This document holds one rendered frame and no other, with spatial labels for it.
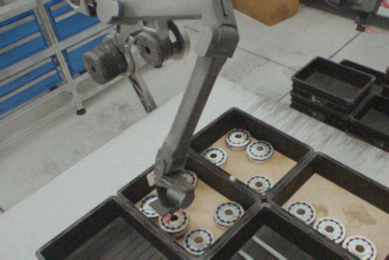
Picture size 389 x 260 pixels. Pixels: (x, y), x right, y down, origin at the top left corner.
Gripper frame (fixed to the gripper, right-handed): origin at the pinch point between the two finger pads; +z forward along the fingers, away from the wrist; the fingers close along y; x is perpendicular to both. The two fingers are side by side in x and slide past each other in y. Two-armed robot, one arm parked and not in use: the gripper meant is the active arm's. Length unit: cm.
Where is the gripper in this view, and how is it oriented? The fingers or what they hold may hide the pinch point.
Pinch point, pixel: (173, 216)
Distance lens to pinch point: 129.9
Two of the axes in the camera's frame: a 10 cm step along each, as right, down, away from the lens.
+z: 0.5, 6.8, 7.3
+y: 6.9, -5.5, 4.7
